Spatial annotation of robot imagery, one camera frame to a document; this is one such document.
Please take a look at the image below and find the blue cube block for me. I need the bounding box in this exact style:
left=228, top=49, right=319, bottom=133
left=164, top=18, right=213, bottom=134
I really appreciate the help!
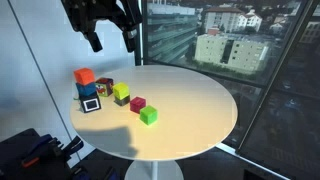
left=75, top=81, right=98, bottom=98

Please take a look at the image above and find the black tool bag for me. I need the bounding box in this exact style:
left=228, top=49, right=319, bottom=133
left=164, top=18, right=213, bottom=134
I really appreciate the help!
left=0, top=128, right=85, bottom=180

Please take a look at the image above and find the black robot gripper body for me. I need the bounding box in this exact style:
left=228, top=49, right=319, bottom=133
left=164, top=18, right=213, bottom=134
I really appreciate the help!
left=60, top=0, right=144, bottom=35

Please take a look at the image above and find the black cube with white square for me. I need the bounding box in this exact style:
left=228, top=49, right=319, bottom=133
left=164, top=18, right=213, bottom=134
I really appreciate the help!
left=78, top=92, right=102, bottom=114

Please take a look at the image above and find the orange cube block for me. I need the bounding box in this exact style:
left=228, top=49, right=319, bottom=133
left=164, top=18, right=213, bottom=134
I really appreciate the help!
left=73, top=67, right=97, bottom=86

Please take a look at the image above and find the bright green cube block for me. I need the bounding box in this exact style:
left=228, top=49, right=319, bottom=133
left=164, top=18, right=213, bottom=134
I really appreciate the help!
left=139, top=105, right=159, bottom=126

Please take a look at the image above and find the colourful picture cube block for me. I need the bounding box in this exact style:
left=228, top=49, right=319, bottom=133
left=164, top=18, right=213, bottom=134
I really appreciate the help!
left=95, top=77, right=115, bottom=98

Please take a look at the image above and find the dark grey cube block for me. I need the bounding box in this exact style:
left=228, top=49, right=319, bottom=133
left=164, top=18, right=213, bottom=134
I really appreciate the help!
left=113, top=94, right=131, bottom=107

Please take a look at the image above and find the magenta cube block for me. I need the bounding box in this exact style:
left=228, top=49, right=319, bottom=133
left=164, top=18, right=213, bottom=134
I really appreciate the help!
left=129, top=96, right=147, bottom=115

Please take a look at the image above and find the yellow cube block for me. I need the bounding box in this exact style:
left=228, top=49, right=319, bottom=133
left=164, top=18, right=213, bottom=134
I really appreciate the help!
left=112, top=82, right=131, bottom=101

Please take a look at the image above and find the round white table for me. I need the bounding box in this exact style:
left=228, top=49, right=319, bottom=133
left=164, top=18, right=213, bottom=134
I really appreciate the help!
left=133, top=0, right=320, bottom=180

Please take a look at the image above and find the orange handled clamp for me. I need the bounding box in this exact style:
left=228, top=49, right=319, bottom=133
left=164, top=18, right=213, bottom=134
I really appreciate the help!
left=21, top=155, right=42, bottom=169

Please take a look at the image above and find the blue handled clamp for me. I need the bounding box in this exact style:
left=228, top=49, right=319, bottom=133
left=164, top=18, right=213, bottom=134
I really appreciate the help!
left=29, top=133, right=55, bottom=155

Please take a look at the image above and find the white table pedestal base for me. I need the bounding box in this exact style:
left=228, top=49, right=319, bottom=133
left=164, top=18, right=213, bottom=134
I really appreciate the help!
left=124, top=159, right=185, bottom=180

